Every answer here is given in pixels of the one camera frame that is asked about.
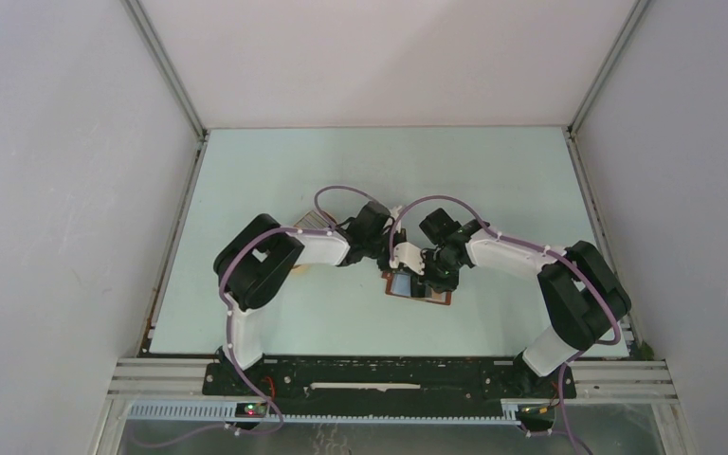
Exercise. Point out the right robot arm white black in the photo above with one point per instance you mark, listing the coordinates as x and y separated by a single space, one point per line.
583 297

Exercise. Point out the beige oval card tray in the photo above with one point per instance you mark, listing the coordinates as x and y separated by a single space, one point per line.
322 246

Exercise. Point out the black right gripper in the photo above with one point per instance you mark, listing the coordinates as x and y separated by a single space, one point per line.
434 283

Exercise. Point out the brown leather card holder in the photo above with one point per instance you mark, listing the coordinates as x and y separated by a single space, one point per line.
405 285

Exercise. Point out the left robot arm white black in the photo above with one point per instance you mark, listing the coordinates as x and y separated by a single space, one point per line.
253 267

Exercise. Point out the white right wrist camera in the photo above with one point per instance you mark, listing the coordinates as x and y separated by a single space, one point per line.
409 256

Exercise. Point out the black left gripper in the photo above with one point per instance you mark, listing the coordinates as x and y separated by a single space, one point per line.
399 235

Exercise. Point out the stack of credit cards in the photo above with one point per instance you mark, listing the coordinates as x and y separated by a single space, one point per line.
316 220

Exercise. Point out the white toothed cable duct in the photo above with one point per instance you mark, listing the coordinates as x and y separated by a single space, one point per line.
231 412

